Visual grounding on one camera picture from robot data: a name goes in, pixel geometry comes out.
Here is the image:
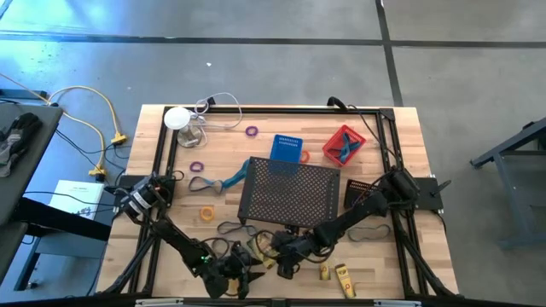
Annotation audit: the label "grey work gloves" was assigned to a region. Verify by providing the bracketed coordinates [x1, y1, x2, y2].
[0, 112, 44, 178]

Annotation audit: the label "blue-grey metal table frame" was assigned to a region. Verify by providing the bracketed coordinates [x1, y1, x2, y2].
[470, 117, 546, 252]

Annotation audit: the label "thin dark rubber band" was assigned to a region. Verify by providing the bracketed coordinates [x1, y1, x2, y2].
[216, 220, 258, 238]
[347, 224, 392, 243]

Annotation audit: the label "red plastic basket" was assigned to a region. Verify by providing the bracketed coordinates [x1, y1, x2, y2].
[322, 124, 367, 167]

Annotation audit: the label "black perforated metal shelf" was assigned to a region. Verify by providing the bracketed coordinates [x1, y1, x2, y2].
[237, 156, 341, 231]

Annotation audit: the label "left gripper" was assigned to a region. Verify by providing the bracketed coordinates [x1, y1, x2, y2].
[221, 251, 266, 300]

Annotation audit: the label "white cable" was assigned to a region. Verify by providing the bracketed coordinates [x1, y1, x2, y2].
[194, 91, 243, 131]

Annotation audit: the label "silver metal bracket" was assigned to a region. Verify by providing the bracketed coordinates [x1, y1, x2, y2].
[374, 299, 422, 307]
[135, 298, 184, 307]

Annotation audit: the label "wide blue rubber band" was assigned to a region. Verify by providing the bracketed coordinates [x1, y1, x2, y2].
[334, 131, 363, 165]

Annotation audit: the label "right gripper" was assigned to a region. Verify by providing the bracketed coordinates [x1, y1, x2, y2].
[260, 232, 320, 264]

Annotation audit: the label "grey side table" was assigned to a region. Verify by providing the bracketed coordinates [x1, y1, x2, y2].
[0, 101, 113, 293]

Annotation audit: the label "grey-blue rubber band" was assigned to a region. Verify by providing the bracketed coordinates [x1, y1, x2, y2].
[188, 176, 224, 194]

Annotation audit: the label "blue plastic basket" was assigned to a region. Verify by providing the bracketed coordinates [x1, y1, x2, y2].
[269, 134, 304, 165]

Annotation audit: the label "white round disc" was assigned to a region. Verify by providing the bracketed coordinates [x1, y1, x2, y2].
[163, 106, 192, 131]

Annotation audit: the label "white booklet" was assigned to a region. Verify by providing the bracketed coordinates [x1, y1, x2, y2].
[48, 179, 106, 222]

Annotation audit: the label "black cable loop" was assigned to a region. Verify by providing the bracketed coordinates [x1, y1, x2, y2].
[326, 96, 347, 112]

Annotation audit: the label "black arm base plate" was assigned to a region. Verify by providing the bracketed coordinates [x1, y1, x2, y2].
[415, 177, 452, 211]
[113, 174, 176, 209]

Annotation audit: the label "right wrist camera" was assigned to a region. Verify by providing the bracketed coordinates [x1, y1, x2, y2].
[276, 261, 297, 281]

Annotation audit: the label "yellow extension cord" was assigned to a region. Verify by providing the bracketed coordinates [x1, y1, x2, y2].
[45, 85, 128, 145]
[0, 72, 107, 178]

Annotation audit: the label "blue carabiner strap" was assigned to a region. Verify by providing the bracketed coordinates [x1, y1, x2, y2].
[221, 159, 252, 191]

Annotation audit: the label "black mesh basket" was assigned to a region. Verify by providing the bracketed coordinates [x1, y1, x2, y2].
[343, 178, 380, 210]

